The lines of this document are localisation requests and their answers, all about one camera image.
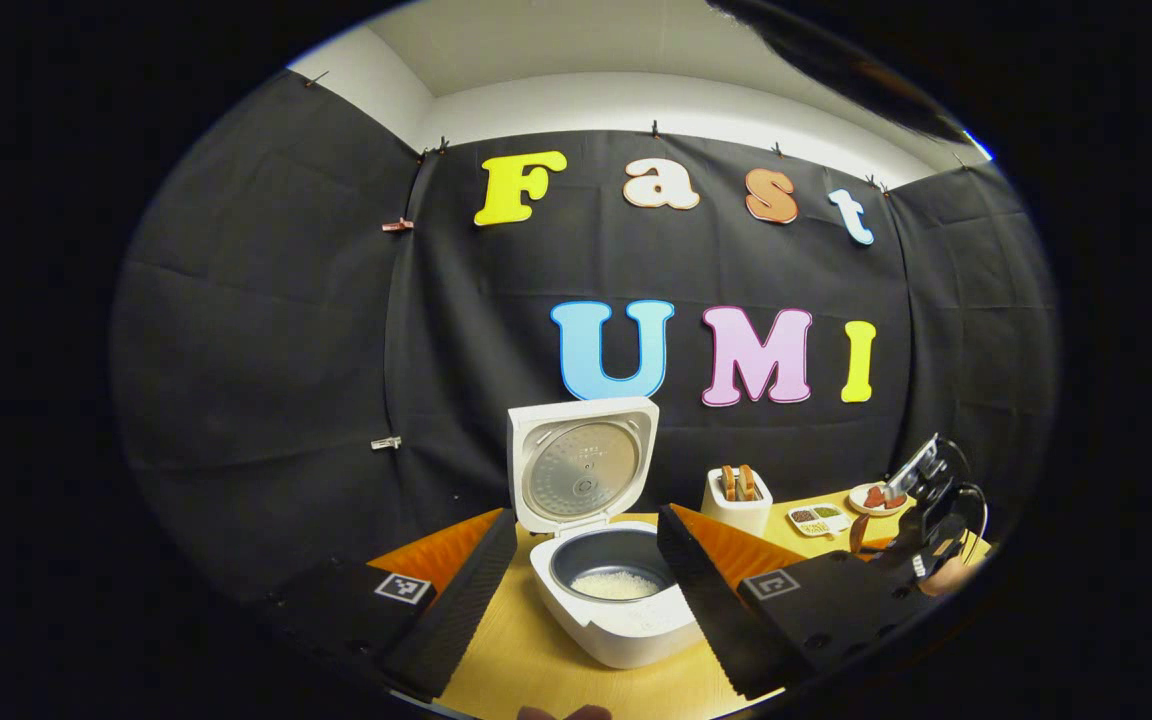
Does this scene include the white rice cooker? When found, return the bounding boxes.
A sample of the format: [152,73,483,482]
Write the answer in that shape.
[506,397,705,669]

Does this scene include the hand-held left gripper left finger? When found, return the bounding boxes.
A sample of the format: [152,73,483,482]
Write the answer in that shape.
[271,508,519,701]

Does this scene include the round white plate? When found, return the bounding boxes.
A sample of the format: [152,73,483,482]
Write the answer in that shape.
[848,483,909,517]

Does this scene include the white divided grain dish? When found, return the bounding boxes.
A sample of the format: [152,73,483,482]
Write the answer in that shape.
[787,503,852,538]

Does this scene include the white toaster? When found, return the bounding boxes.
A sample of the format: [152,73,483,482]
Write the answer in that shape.
[701,466,774,539]

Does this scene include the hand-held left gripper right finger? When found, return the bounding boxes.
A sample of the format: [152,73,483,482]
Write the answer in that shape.
[656,503,937,701]

